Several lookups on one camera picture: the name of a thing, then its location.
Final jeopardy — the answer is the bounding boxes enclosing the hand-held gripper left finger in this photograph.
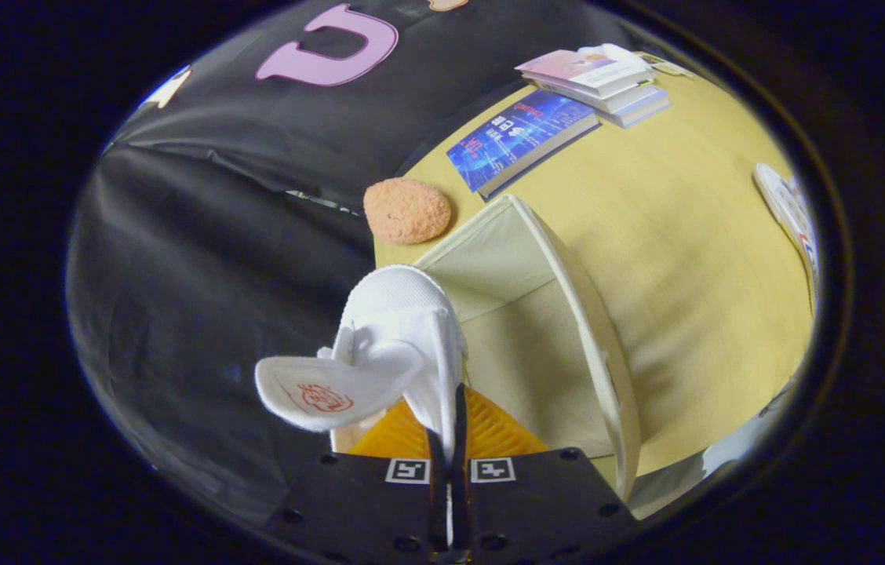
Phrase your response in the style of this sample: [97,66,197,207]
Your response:
[266,399,451,565]

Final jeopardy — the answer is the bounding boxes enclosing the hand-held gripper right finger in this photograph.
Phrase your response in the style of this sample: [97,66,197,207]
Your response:
[450,382,642,565]

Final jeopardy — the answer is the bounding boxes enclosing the beige fabric storage box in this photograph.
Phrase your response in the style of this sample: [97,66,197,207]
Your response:
[330,194,642,503]

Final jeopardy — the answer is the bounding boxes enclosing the white canvas shoe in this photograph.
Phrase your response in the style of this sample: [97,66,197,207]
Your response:
[753,162,821,315]
[254,264,468,546]

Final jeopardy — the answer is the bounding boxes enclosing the orange fluffy ball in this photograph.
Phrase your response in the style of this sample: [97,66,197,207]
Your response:
[363,177,453,245]

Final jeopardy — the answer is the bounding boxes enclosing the black backdrop cloth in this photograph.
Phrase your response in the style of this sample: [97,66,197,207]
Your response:
[66,0,671,527]

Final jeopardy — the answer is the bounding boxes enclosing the blue cover book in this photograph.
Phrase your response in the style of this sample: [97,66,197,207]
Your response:
[446,89,602,201]

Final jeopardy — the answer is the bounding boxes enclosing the grey-blue cover book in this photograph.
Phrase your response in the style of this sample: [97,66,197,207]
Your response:
[592,90,672,129]

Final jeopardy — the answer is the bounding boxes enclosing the white paperback book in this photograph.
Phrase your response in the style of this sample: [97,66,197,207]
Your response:
[533,75,663,111]

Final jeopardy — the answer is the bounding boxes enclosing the pink cover book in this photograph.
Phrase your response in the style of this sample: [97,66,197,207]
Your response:
[515,49,655,99]

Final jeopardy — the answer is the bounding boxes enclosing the white fluffy ball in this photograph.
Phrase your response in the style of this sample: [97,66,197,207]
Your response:
[577,43,633,68]

